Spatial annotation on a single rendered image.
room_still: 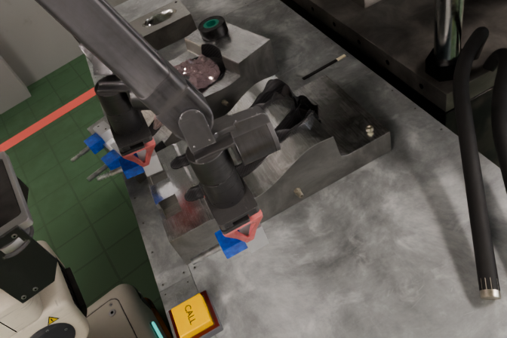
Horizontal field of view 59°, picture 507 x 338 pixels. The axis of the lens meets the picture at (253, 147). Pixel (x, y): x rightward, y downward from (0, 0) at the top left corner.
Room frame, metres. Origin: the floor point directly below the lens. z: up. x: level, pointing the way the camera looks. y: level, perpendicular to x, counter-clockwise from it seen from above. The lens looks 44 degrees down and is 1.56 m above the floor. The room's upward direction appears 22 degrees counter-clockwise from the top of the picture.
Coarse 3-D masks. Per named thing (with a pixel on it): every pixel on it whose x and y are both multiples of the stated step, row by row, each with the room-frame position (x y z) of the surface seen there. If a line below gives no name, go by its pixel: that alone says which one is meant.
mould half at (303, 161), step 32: (256, 96) 0.81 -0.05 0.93; (320, 96) 0.80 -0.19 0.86; (320, 128) 0.63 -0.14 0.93; (352, 128) 0.67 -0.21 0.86; (384, 128) 0.63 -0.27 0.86; (160, 160) 0.77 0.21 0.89; (288, 160) 0.60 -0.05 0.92; (320, 160) 0.59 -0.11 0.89; (352, 160) 0.60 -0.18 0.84; (160, 192) 0.67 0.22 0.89; (256, 192) 0.58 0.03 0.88; (288, 192) 0.58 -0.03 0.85; (192, 224) 0.56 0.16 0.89; (192, 256) 0.54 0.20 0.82
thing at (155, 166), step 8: (144, 152) 0.72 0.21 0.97; (152, 152) 0.71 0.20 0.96; (120, 160) 0.73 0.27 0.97; (128, 160) 0.72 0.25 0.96; (144, 160) 0.70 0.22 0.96; (152, 160) 0.71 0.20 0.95; (120, 168) 0.72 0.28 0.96; (128, 168) 0.70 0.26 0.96; (136, 168) 0.70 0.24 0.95; (144, 168) 0.70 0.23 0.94; (152, 168) 0.71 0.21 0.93; (160, 168) 0.71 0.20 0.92; (104, 176) 0.71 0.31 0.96; (128, 176) 0.70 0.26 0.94
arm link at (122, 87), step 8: (104, 80) 0.71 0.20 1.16; (112, 80) 0.70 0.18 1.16; (120, 80) 0.70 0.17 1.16; (96, 88) 0.70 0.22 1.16; (104, 88) 0.69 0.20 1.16; (112, 88) 0.69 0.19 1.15; (120, 88) 0.68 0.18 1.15; (128, 88) 0.68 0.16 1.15; (104, 96) 0.68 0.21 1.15; (112, 96) 0.68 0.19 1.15; (120, 96) 0.68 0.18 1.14; (128, 96) 0.67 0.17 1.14; (104, 104) 0.69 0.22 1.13; (112, 104) 0.68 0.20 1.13; (120, 104) 0.68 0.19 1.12; (128, 104) 0.69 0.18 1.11; (112, 112) 0.68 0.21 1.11; (120, 112) 0.68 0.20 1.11
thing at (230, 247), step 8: (248, 224) 0.45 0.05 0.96; (216, 232) 0.47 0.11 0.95; (248, 232) 0.44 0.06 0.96; (256, 232) 0.44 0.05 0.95; (264, 232) 0.44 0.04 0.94; (224, 240) 0.45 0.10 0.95; (232, 240) 0.45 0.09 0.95; (240, 240) 0.44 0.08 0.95; (256, 240) 0.44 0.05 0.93; (264, 240) 0.44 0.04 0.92; (216, 248) 0.45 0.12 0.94; (224, 248) 0.44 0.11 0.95; (232, 248) 0.44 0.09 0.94; (240, 248) 0.44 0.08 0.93; (248, 248) 0.44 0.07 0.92; (256, 248) 0.44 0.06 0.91; (200, 256) 0.45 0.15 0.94; (208, 256) 0.44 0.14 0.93; (232, 256) 0.43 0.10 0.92; (192, 264) 0.44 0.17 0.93
